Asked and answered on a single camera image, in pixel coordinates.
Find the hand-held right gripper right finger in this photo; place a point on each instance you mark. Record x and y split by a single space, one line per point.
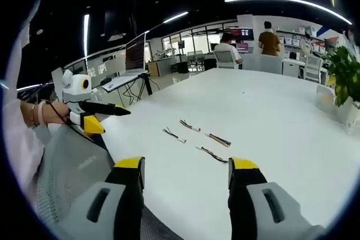
247 200

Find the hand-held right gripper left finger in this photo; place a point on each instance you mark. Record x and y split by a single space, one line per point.
123 195

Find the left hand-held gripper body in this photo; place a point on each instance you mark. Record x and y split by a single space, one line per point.
75 88

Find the person's left hand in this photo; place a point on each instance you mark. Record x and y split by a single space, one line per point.
56 113

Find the pink wristband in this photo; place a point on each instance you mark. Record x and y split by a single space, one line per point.
41 113

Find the black tripod laptop stand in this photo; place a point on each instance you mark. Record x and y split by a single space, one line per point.
146 82

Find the straight ceiling light strip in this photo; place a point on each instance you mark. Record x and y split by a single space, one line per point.
86 36
175 17

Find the open laptop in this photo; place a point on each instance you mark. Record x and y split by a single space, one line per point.
135 54

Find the clear plastic container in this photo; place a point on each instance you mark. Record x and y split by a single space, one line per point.
325 98

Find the white mesh office chair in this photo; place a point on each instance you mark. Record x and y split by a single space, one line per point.
312 67
224 59

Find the white plant pot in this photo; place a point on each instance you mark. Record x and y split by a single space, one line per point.
348 113

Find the green potted plant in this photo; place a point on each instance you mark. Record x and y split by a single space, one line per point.
344 71

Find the long curved ceiling light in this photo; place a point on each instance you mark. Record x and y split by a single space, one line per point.
287 0

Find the wall monitor screen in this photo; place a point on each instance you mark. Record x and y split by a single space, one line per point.
242 33

